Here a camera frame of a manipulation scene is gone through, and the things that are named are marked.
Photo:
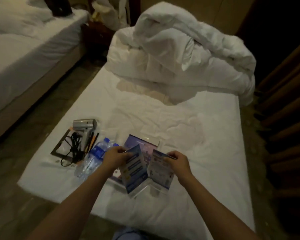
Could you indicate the person's left hand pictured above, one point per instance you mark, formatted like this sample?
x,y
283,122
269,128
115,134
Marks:
x,y
115,158

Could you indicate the dark wooden nightstand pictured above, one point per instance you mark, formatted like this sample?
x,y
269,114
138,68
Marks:
x,y
97,40

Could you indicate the person's right forearm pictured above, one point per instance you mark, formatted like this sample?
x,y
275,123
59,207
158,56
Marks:
x,y
220,212

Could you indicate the white bed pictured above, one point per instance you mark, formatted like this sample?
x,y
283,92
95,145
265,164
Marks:
x,y
20,67
205,147

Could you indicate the person's left forearm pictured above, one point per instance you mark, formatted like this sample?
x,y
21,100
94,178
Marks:
x,y
72,207

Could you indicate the person's right hand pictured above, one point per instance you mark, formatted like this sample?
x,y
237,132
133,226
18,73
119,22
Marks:
x,y
180,167

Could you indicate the person's blue trousers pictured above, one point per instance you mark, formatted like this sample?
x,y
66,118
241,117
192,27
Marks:
x,y
130,234

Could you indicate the white tote bag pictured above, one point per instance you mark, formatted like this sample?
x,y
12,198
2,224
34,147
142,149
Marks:
x,y
110,12

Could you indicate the rumpled white duvet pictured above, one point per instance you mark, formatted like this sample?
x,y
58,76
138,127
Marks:
x,y
190,52

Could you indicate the brown curtain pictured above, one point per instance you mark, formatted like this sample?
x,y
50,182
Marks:
x,y
285,122

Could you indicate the white pillow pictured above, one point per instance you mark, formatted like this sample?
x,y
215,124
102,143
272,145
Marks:
x,y
15,20

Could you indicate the black pen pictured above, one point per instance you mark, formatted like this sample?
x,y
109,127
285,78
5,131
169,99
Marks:
x,y
93,139

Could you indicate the purple desk calendar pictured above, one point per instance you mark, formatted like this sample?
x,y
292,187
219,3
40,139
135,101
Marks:
x,y
142,145

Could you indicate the silver hair dryer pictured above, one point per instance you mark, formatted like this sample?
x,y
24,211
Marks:
x,y
84,125

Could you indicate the black bag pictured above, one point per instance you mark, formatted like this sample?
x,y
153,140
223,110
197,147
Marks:
x,y
57,5

